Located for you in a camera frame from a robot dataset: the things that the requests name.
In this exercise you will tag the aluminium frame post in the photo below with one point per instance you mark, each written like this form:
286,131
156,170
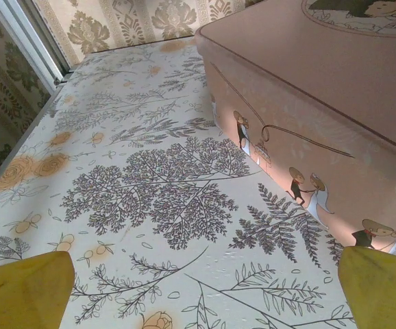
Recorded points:
26,37

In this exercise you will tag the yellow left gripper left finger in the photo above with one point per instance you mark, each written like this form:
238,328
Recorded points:
20,291

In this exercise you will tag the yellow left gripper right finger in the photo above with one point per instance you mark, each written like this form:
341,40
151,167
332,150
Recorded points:
383,288

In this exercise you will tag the pink illustrated tin box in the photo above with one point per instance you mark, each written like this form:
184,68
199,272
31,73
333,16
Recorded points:
307,103

